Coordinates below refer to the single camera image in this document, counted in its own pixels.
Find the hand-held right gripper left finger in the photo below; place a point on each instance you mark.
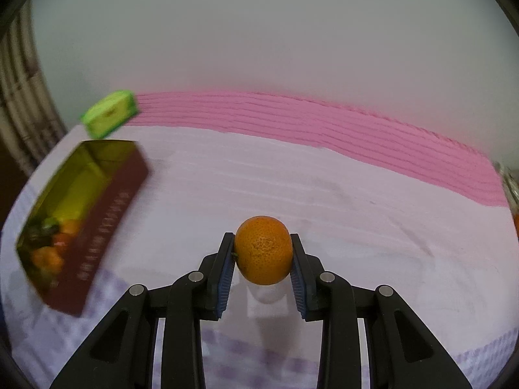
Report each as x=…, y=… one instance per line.
x=225, y=287

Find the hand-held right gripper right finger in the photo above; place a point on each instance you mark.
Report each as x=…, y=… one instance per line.
x=298, y=287

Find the orange mandarin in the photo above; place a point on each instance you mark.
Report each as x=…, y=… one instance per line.
x=263, y=247
x=45, y=261

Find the gold and maroon tin box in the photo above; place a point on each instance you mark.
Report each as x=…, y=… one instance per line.
x=109, y=210

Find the red tomato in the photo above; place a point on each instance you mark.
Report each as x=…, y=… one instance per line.
x=61, y=238

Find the green tomato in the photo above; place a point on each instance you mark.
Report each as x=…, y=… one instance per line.
x=49, y=222

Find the pink and purple checked tablecloth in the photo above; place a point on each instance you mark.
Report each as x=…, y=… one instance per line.
x=324, y=178

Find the green tissue pack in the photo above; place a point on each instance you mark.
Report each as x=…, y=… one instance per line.
x=107, y=115

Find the bamboo furniture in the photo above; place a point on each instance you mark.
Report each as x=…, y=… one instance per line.
x=24, y=101

